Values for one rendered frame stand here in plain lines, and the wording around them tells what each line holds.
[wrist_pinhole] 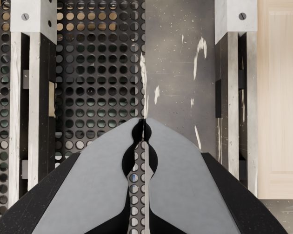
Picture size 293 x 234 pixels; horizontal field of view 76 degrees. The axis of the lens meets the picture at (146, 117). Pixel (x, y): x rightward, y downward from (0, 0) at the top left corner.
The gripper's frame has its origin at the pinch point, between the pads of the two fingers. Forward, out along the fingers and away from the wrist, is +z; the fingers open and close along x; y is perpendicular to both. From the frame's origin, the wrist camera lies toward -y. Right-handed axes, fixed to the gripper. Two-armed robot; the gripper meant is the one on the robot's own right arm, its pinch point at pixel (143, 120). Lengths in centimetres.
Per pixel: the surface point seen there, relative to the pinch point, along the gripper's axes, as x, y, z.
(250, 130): 20.6, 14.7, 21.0
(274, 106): 29.0, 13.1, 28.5
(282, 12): 31, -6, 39
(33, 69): -23.0, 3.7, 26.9
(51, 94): -22.1, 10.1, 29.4
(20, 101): -25.7, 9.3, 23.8
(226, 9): 16.2, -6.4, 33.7
